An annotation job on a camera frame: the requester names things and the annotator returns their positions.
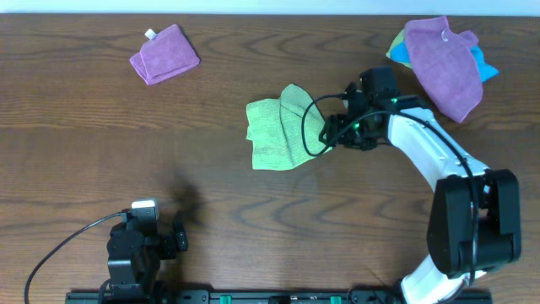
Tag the green cloth under pile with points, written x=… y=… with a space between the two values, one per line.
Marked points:
x=398 y=51

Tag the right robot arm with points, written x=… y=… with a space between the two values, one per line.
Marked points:
x=475 y=221

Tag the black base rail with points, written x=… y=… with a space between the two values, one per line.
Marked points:
x=364 y=296

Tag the purple cloth in pile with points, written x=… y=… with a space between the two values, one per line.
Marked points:
x=444 y=65

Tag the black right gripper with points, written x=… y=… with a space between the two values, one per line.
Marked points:
x=333 y=125

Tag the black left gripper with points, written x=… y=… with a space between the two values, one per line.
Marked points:
x=180 y=236

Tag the folded purple cloth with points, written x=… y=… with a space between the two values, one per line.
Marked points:
x=164 y=55

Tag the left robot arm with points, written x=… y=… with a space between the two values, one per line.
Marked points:
x=136 y=250

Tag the blue cloth in pile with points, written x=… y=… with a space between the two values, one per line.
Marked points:
x=486 y=71

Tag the light green cloth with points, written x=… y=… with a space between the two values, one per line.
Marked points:
x=284 y=131

